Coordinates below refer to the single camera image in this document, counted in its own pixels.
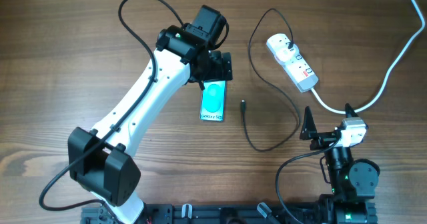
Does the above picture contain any blue Galaxy smartphone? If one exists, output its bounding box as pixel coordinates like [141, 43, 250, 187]
[199, 81, 226, 122]

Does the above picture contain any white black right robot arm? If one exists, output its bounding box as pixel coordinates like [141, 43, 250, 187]
[300, 103, 380, 224]

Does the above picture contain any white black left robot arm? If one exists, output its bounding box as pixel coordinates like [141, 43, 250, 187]
[67, 23, 232, 223]

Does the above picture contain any white charger adapter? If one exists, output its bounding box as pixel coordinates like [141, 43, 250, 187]
[274, 45, 300, 65]

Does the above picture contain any white power strip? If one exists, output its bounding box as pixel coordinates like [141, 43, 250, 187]
[266, 33, 319, 93]

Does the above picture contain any black charging cable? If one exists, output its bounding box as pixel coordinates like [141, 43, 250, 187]
[240, 7, 302, 153]

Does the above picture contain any white power strip cord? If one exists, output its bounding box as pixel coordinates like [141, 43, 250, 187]
[310, 0, 427, 115]

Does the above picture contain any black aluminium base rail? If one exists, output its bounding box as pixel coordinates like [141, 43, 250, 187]
[80, 202, 379, 224]

